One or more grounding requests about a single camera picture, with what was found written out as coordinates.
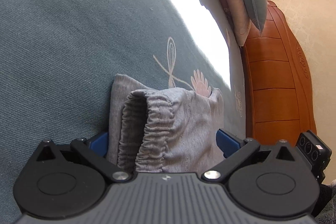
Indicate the wooden bed frame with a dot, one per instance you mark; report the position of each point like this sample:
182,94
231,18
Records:
278,89

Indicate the teal floral bed sheet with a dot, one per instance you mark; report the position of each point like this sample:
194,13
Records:
59,59

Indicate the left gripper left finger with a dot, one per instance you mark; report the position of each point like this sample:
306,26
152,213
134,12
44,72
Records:
92,153

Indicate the grey sweatpants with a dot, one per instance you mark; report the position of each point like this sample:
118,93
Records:
163,131

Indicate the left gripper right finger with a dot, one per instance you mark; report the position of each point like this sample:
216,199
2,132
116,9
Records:
237,153

